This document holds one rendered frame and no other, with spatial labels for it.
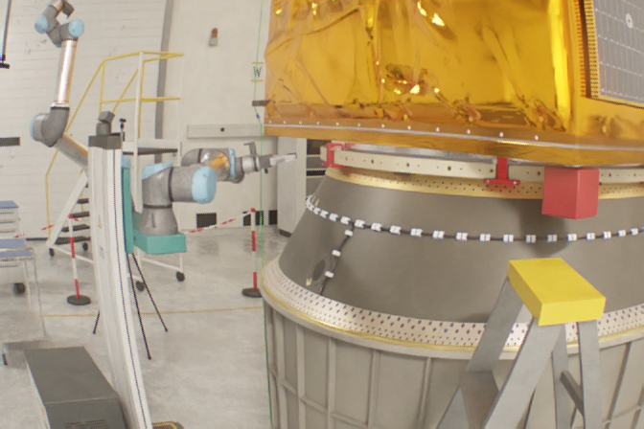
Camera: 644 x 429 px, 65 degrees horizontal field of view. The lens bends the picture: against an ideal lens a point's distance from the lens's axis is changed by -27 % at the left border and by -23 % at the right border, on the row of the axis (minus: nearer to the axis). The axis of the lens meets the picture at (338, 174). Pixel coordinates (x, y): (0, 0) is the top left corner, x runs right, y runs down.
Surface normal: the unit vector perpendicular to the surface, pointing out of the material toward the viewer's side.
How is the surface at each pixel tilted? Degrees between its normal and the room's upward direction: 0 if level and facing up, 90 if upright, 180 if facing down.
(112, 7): 90
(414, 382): 90
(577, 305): 90
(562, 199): 90
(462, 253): 62
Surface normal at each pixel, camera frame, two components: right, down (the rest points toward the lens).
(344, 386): -0.69, 0.05
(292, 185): -0.85, 0.03
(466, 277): -0.36, -0.40
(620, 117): 0.54, 0.10
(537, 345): -0.07, 0.03
